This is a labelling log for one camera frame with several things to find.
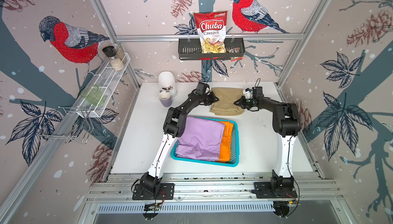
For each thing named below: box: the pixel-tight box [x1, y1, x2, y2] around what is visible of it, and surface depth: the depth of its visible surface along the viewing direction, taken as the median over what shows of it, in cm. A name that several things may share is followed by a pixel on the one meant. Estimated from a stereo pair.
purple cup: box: [158, 91, 172, 108], surface depth 107 cm
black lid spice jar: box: [101, 45, 125, 72], surface depth 83 cm
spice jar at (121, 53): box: [115, 43, 127, 65], surface depth 87 cm
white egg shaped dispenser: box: [158, 71, 177, 98], surface depth 109 cm
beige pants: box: [209, 87, 245, 116], surface depth 106 cm
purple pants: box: [175, 116, 225, 161], surface depth 85 cm
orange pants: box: [218, 120, 234, 163], surface depth 86 cm
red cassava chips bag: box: [193, 10, 228, 54], surface depth 83 cm
